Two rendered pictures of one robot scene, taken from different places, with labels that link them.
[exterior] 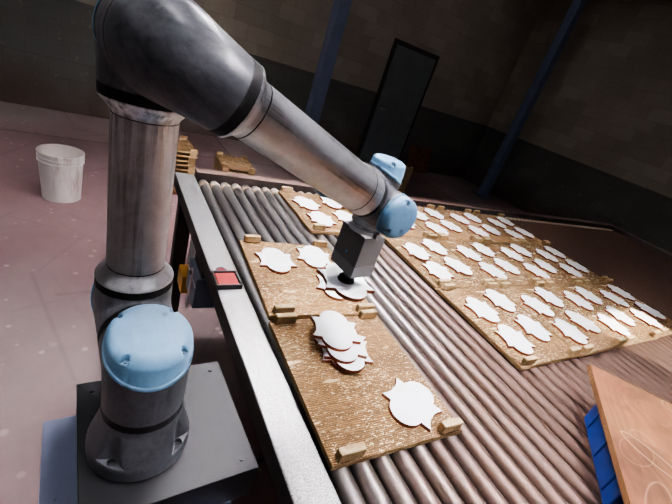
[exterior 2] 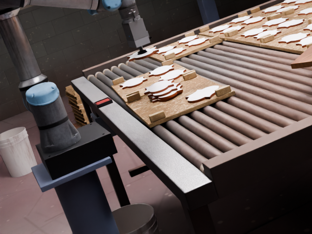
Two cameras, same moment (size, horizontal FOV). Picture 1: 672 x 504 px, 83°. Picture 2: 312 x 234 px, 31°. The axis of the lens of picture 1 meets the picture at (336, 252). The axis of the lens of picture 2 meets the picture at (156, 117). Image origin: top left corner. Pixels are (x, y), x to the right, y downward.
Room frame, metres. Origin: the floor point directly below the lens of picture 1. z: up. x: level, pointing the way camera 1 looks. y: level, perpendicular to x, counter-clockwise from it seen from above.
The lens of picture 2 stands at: (-1.28, -0.94, 1.53)
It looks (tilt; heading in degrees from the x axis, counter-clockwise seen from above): 17 degrees down; 24
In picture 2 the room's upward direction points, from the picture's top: 18 degrees counter-clockwise
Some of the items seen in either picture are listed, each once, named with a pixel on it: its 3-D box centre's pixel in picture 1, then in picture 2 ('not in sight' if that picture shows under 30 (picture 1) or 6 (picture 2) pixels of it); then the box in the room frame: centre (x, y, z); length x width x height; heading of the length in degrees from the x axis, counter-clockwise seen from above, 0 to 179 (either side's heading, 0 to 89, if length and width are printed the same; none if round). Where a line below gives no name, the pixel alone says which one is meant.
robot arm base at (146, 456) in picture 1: (141, 416); (57, 132); (0.40, 0.21, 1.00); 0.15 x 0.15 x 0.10
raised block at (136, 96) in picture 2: (285, 318); (133, 97); (0.83, 0.07, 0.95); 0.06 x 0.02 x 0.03; 124
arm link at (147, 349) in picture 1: (147, 359); (45, 102); (0.41, 0.21, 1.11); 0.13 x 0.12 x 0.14; 41
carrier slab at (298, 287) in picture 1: (303, 276); (152, 81); (1.10, 0.08, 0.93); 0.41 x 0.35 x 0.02; 33
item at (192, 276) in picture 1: (203, 283); (104, 124); (1.10, 0.40, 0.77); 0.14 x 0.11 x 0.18; 36
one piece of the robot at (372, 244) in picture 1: (362, 246); (138, 30); (0.81, -0.05, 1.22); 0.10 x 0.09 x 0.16; 134
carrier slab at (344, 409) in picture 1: (358, 373); (176, 99); (0.74, -0.15, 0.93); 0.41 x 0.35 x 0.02; 34
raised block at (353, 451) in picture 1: (351, 452); (157, 116); (0.50, -0.15, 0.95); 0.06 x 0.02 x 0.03; 124
